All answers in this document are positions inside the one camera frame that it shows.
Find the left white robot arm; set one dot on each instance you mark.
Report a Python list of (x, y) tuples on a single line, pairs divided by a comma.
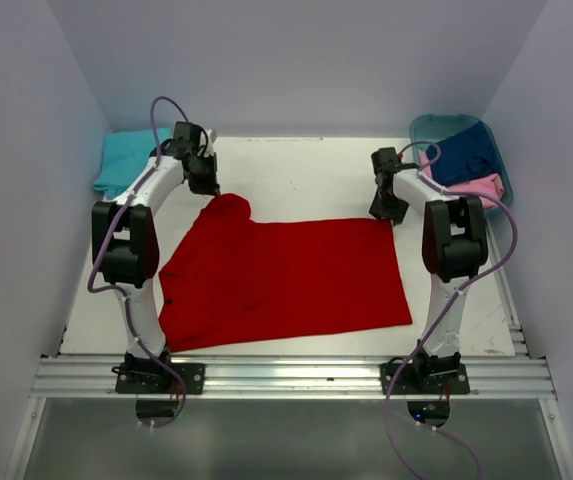
[(125, 248)]

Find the aluminium mounting rail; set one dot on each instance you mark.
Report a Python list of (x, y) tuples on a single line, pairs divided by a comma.
[(299, 377)]

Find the folded teal t shirt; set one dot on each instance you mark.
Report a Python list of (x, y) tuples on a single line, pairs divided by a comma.
[(124, 157)]

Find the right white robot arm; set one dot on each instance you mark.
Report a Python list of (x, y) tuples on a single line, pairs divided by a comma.
[(453, 248)]

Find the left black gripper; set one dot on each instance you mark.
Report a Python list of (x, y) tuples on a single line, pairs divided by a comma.
[(209, 187)]

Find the navy blue t shirt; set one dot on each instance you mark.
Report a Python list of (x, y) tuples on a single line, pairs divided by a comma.
[(465, 156)]

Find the pink t shirt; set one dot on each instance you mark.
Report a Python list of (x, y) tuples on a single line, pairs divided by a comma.
[(490, 186)]

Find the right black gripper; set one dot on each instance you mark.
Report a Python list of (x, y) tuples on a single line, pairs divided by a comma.
[(397, 214)]

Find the red t shirt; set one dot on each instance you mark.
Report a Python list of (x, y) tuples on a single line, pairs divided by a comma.
[(233, 280)]

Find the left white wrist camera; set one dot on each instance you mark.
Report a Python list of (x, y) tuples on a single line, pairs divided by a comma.
[(211, 136)]

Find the teal plastic basket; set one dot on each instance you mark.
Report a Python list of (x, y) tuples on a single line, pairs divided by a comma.
[(425, 131)]

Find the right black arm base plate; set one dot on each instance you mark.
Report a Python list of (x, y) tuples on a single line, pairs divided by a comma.
[(416, 377)]

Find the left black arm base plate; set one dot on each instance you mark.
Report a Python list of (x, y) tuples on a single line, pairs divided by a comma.
[(151, 379)]

